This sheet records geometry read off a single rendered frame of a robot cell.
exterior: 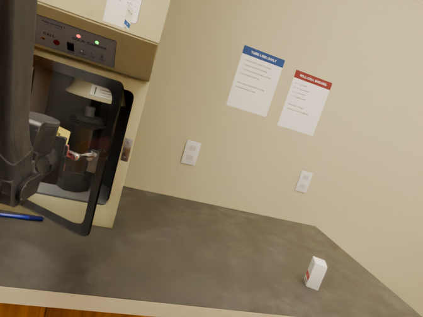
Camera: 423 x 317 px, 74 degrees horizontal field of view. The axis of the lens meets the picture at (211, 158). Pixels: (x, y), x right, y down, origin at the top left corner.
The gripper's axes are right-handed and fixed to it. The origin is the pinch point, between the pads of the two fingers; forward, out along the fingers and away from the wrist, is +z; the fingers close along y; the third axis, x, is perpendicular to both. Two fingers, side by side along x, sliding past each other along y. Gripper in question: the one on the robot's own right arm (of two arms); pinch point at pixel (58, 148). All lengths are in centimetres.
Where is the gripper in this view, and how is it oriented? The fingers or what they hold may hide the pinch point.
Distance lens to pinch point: 74.1
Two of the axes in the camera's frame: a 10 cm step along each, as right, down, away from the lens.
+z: -1.9, -2.4, 9.5
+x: -9.4, -2.4, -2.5
